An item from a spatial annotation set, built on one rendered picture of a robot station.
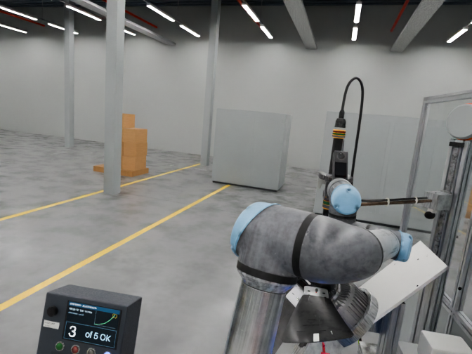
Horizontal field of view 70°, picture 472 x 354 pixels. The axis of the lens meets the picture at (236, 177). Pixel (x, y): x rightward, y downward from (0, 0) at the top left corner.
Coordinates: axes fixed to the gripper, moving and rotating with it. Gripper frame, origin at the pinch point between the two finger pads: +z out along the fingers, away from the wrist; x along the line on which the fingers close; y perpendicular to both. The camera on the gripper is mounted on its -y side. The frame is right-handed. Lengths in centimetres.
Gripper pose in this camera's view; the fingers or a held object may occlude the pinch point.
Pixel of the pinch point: (332, 173)
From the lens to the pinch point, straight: 127.5
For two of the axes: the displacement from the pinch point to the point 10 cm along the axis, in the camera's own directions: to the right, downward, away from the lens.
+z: 1.6, -1.6, 9.7
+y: -0.9, 9.8, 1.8
